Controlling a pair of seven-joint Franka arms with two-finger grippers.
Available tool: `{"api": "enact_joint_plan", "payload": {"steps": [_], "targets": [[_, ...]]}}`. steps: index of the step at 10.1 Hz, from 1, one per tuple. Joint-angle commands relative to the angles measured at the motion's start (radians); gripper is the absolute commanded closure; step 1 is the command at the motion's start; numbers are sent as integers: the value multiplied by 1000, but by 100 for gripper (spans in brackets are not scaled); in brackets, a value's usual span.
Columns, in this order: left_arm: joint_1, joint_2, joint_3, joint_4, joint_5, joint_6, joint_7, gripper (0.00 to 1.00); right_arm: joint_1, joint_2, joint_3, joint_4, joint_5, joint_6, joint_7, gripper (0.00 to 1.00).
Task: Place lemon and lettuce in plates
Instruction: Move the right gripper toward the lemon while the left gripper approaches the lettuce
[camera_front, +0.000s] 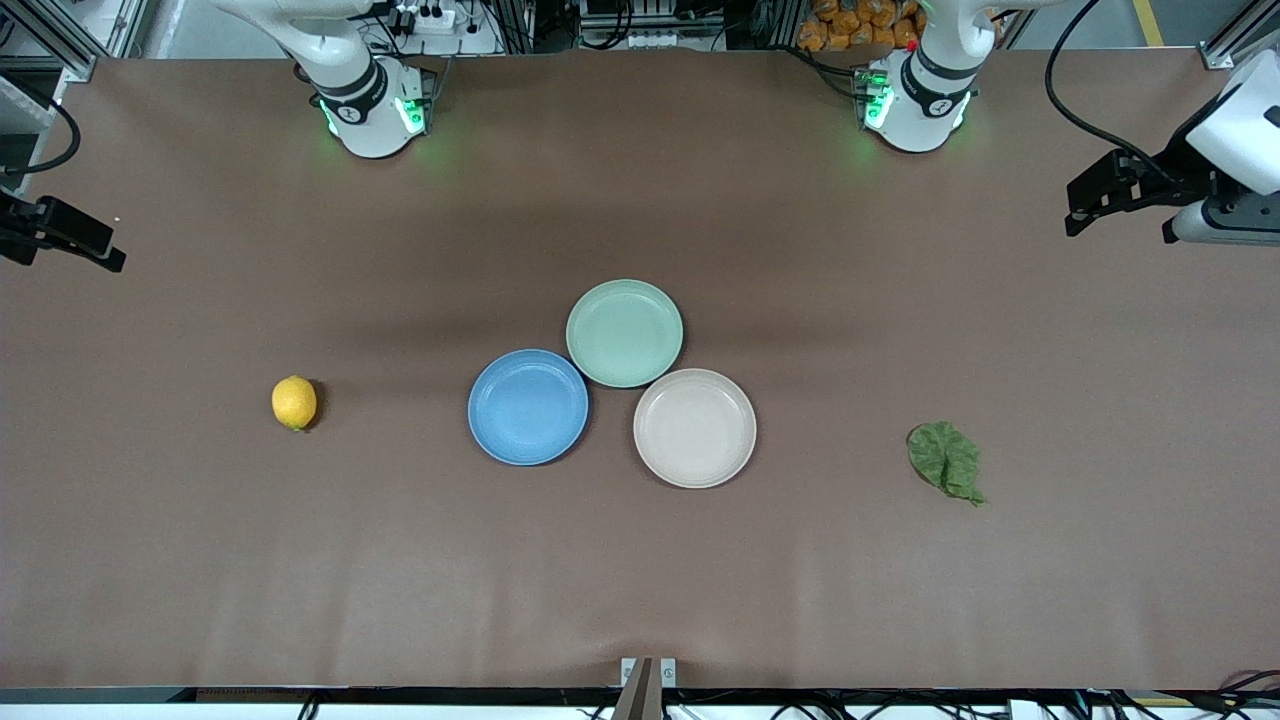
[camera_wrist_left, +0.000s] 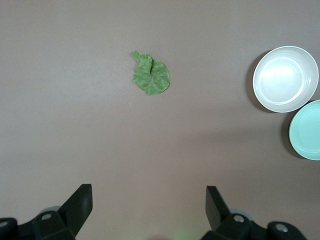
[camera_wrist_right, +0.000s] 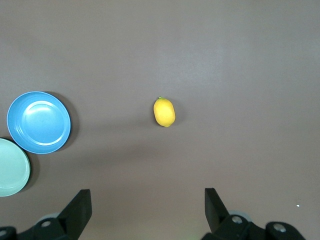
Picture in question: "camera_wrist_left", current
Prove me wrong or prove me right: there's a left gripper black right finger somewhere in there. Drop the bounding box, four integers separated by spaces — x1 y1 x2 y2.
199 185 308 240

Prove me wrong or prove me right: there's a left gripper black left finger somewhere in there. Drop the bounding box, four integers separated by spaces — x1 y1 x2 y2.
0 183 93 240

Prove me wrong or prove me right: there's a green lettuce leaf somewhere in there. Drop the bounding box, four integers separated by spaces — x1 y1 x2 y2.
131 50 171 96

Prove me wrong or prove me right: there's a mint green round plate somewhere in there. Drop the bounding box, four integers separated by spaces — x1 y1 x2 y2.
288 99 320 161

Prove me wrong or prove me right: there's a beige round plate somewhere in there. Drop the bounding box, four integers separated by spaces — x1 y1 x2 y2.
252 45 320 113

